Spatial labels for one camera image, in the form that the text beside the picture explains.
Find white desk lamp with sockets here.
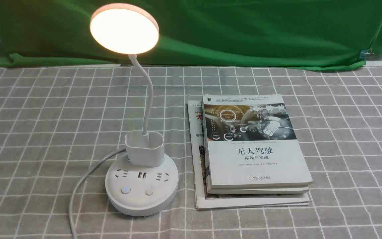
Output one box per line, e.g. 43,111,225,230
90,3,179,216

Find white self-driving textbook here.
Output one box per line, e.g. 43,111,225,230
202,94,313,190

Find bottom magazine book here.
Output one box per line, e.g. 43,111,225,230
187,100,310,210

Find green backdrop cloth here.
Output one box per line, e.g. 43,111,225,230
0,0,382,71

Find grey checked tablecloth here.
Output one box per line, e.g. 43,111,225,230
0,67,382,239

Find blue binder clip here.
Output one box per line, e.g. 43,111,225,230
358,48,375,61

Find white lamp power cable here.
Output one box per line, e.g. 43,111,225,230
69,148,127,239

